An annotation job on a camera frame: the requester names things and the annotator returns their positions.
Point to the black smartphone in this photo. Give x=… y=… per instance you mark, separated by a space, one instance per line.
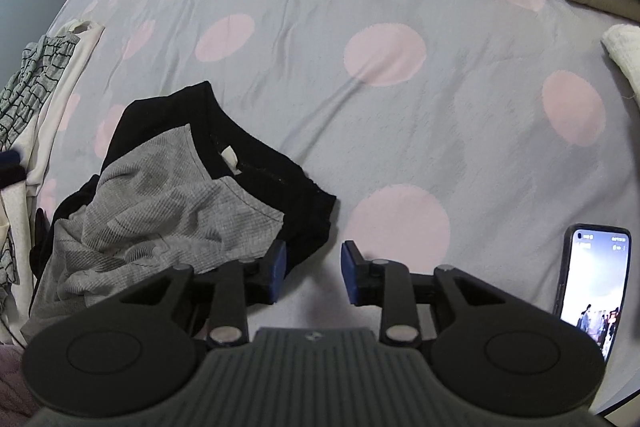
x=595 y=282

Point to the white knit cloth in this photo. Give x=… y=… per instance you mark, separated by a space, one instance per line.
x=625 y=52

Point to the grey pink-dotted bed sheet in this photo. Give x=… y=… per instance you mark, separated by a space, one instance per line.
x=400 y=132

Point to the cream garment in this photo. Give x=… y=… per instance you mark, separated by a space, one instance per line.
x=65 y=97

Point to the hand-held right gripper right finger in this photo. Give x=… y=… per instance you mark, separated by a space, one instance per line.
x=349 y=274

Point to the grey and black shirt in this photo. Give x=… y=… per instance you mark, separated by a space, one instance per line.
x=150 y=187

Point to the grey plaid garment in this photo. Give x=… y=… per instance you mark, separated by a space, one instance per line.
x=35 y=77

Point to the pale pink cloth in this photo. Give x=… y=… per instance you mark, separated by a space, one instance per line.
x=12 y=387

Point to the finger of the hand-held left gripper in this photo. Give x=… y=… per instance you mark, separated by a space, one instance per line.
x=10 y=167

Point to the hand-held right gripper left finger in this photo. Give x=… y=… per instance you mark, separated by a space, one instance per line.
x=278 y=272

